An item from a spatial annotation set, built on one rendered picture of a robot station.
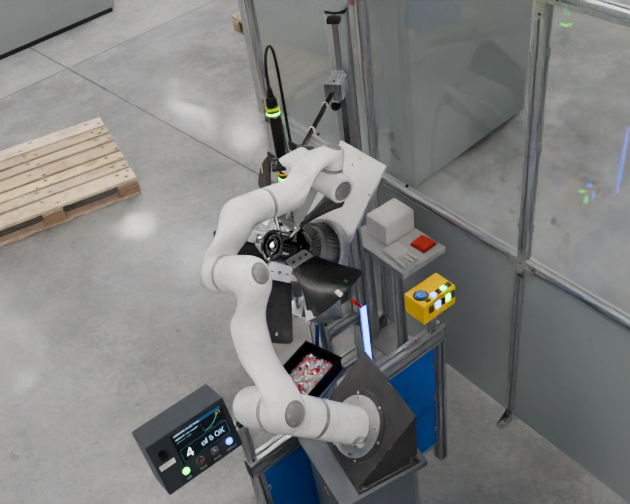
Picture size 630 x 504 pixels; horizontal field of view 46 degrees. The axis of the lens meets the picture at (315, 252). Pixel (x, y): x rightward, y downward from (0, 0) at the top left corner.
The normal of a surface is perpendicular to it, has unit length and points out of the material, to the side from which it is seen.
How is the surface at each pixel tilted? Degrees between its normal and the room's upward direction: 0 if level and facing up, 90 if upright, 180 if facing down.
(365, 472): 44
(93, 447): 0
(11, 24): 90
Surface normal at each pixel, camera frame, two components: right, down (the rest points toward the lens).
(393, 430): -0.70, -0.28
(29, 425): -0.12, -0.75
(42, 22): 0.68, 0.41
